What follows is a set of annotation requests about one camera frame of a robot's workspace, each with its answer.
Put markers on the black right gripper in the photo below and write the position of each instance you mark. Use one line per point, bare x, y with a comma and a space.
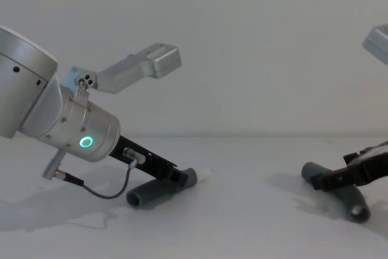
377, 162

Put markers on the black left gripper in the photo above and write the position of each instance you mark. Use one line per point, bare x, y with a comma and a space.
142, 160

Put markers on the white table cloth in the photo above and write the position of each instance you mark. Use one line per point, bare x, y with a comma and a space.
212, 225

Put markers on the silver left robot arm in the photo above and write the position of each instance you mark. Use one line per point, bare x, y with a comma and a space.
45, 110

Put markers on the grey plastic pipe elbow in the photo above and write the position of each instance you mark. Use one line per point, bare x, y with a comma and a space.
151, 193
351, 198

